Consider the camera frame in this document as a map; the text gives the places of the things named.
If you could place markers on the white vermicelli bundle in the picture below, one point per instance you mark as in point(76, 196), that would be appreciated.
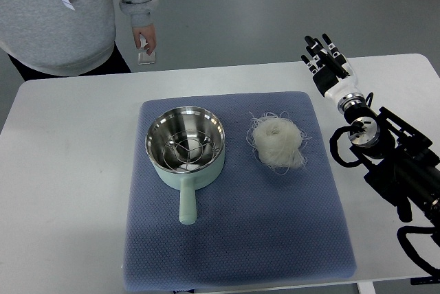
point(277, 142)

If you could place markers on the floor plate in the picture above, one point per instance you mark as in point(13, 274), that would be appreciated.
point(146, 59)
point(143, 42)

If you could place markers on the lower floor plate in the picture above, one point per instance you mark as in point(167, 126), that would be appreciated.
point(146, 59)

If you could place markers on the mint green steel pot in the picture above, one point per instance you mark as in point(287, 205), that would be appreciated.
point(186, 118)

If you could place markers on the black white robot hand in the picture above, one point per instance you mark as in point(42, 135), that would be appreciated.
point(332, 73)

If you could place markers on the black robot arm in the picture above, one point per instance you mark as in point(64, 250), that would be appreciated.
point(401, 166)

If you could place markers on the person in grey sweatshirt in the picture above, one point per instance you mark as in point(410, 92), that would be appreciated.
point(44, 39)

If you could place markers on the upper floor plate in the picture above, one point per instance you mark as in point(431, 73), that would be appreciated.
point(143, 42)

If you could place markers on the blue textured mat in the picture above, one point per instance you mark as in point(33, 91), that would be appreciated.
point(253, 225)

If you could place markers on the person's bare hand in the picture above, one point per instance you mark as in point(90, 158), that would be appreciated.
point(149, 33)

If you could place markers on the wire steaming rack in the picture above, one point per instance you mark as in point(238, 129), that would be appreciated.
point(188, 151)

